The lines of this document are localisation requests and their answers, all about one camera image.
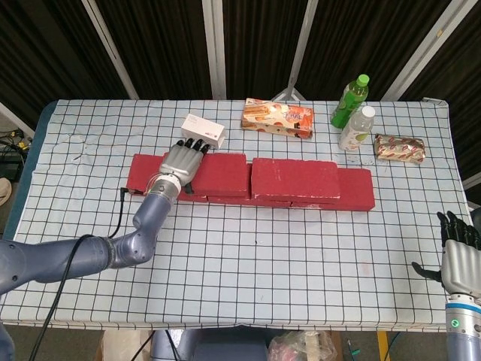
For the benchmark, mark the dark pleated curtain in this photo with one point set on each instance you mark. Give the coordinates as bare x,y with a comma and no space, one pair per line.
169,45

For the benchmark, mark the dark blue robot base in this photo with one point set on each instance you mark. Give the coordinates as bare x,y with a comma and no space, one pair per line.
218,347

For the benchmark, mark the white plastic bag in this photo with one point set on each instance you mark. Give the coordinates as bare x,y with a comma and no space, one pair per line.
120,346

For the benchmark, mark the orange snack box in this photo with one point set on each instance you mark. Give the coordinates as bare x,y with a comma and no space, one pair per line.
276,118

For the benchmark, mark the beige hat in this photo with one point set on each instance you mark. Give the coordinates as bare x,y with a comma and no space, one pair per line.
4,192

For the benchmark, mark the green drink bottle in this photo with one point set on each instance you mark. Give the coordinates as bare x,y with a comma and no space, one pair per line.
347,101

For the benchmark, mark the yellow post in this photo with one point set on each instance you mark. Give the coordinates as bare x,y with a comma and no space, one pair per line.
383,347

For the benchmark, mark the white cardboard box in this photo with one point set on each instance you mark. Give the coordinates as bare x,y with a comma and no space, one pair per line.
203,129

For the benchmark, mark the white double frame pole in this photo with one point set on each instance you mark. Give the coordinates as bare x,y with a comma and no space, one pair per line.
214,49

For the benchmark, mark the white pole with foot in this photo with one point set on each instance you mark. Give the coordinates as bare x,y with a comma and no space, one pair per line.
297,49

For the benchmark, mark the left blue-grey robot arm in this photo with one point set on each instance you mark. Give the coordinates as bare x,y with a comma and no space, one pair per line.
56,259

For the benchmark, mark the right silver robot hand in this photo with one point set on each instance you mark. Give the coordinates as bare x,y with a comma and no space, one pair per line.
462,267

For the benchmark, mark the clear bottle white cap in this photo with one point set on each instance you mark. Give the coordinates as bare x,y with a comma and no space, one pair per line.
355,131

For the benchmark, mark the white checkered tablecloth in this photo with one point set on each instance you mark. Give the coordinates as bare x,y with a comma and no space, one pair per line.
240,263

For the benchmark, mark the white frame bar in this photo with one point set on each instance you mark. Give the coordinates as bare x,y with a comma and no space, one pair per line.
15,118

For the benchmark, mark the blue table padding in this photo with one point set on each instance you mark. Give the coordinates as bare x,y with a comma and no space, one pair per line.
26,176

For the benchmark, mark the clear plastic bag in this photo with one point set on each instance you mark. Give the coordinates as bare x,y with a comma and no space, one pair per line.
297,347

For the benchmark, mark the gold foil snack pack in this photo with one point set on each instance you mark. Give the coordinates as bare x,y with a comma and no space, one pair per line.
398,148

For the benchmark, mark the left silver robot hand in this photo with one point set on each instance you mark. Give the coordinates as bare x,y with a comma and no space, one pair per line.
180,161

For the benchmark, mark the red brick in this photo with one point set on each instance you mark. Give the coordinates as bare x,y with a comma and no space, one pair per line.
225,175
144,171
263,204
359,188
297,178

